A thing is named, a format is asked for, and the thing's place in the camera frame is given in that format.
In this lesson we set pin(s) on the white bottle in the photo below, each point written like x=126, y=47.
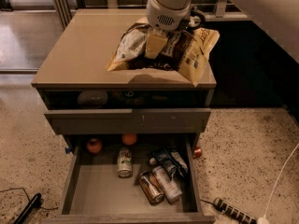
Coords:
x=170, y=187

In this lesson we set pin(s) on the dark snack bag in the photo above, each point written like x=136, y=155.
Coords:
x=171, y=161

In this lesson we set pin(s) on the red apple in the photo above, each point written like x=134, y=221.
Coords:
x=94, y=145

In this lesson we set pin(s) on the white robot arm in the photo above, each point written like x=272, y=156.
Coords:
x=278, y=18

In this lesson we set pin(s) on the orange fruit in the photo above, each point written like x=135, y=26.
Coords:
x=129, y=139

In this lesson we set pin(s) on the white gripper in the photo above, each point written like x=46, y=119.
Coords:
x=164, y=16

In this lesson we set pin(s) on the beige drawer cabinet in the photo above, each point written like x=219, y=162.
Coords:
x=78, y=63

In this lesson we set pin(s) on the brown chip bag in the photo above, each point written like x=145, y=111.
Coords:
x=186, y=52

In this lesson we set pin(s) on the red soda can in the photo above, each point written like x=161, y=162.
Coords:
x=197, y=153

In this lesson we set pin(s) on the grey round object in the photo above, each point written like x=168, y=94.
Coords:
x=92, y=99

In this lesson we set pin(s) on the black floor tool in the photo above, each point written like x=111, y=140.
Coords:
x=33, y=203

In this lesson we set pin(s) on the grey open middle drawer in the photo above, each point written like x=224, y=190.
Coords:
x=94, y=194

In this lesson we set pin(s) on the grey top drawer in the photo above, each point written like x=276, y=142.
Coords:
x=119, y=121

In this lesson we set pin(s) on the black power strip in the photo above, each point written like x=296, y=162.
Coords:
x=232, y=212

